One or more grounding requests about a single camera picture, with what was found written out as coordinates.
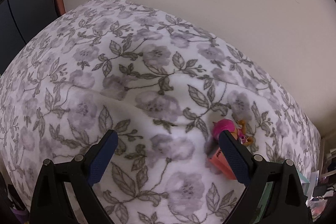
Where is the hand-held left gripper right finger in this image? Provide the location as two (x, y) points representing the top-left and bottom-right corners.
(218, 130), (308, 224)

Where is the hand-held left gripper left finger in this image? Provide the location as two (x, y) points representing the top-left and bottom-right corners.
(30, 130), (118, 224)

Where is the orange and blue toy case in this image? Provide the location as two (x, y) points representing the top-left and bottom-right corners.
(206, 145), (237, 181)

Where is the pink doll figure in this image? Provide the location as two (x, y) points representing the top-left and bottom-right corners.
(212, 119), (255, 147)

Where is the white tray green rim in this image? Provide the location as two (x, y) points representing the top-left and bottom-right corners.
(256, 171), (310, 218)

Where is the black charger block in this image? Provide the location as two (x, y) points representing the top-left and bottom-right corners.
(314, 185), (328, 197)

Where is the white shelf unit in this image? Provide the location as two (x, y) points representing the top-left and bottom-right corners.
(319, 132), (336, 180)

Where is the dark cabinet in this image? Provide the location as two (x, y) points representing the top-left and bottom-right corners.
(0, 0), (57, 75)

